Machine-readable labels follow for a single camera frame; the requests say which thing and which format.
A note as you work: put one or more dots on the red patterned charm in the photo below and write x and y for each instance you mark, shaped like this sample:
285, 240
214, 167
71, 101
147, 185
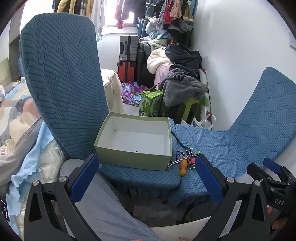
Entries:
191, 161

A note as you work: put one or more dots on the pale green pillow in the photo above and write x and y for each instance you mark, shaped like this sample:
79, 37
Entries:
4, 71

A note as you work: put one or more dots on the red suitcase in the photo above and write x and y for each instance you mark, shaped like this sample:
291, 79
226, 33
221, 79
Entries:
126, 71

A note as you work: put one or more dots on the person's right hand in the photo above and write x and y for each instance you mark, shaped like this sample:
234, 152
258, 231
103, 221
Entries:
277, 226

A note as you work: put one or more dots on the row of hanging clothes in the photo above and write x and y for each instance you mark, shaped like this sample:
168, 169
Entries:
67, 5

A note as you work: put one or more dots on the light blue hanging garment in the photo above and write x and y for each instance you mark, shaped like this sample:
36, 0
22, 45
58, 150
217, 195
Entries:
100, 32

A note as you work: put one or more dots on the dark blue jacket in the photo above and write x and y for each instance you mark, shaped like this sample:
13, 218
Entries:
185, 56

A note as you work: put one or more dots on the grey fleece blanket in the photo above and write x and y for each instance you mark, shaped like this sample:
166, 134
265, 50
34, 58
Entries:
182, 85

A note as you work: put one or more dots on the person's grey trouser leg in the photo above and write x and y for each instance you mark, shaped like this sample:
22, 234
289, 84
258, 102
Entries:
111, 208

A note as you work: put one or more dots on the red hanging garment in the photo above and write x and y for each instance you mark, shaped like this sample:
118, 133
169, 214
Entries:
121, 14

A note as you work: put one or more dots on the green cardboard box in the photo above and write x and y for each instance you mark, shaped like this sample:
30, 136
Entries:
131, 160

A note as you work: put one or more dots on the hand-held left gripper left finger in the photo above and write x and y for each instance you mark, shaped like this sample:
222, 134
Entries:
84, 178

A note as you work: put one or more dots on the grey hard suitcase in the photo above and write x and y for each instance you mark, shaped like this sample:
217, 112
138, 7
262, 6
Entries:
128, 47

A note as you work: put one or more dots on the white tote bag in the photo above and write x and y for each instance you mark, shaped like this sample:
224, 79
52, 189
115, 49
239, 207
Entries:
203, 121

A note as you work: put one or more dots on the blue covered chair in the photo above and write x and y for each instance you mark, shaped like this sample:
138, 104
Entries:
62, 81
254, 120

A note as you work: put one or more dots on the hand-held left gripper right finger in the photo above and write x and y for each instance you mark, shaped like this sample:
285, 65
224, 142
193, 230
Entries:
209, 179

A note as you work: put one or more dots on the black suitcase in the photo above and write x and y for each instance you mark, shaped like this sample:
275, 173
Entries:
142, 67

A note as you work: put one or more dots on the green plastic stool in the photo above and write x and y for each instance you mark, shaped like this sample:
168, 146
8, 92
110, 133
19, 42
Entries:
192, 104

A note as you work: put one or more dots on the white padded quilt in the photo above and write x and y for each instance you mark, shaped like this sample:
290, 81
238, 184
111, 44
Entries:
157, 61

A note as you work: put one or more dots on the floral printed board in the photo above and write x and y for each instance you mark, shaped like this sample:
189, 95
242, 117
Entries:
205, 97

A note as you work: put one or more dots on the cream lace covered cabinet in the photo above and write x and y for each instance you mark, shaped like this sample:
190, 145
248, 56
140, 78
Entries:
112, 88

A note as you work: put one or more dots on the light blue zigzag-edged cloth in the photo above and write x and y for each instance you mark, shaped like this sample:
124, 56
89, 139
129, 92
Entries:
34, 162

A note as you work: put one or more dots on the colourful purple cloth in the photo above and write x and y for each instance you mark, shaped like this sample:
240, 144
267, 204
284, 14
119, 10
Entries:
131, 92

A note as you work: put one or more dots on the patchwork bed blanket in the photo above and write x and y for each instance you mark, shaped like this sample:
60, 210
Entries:
16, 120

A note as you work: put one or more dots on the pile of mixed clothes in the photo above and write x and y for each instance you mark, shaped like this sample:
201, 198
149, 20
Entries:
168, 20

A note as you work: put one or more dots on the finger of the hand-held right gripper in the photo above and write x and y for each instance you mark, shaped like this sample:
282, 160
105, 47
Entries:
271, 164
256, 171

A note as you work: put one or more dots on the green printed carton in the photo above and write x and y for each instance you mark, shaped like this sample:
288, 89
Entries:
150, 104

